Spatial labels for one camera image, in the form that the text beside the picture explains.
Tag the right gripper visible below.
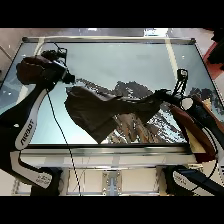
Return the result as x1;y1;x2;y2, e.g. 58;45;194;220
153;88;178;105

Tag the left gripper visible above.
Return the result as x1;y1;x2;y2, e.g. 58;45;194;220
49;62;76;85

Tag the grey-brown T-shirt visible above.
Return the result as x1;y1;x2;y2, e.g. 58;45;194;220
64;84;170;145

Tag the red-brown garment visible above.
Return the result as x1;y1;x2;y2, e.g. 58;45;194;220
169;94;224;164

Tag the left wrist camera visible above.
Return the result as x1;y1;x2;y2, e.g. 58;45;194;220
56;47;69;64

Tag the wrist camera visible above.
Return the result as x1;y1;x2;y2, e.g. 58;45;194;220
172;68;190;98
56;47;69;64

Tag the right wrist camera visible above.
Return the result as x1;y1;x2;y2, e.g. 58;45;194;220
172;68;190;98

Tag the black cable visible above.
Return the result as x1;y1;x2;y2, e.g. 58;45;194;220
46;89;83;197

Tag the silver frame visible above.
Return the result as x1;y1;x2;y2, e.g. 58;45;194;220
10;35;224;197

